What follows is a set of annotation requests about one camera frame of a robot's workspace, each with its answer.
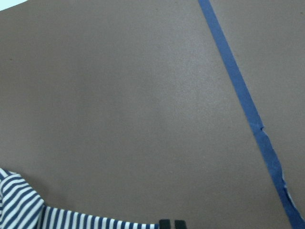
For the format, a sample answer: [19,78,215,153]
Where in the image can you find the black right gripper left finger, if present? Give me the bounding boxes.
[159,219,171,229]

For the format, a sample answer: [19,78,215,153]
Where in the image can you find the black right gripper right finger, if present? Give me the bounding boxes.
[174,220,186,229]

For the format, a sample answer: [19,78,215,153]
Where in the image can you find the navy white striped polo shirt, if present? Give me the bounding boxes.
[0,169,160,229]

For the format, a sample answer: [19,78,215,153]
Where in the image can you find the blue tape line right lengthwise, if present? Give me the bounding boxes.
[198,0,305,229]

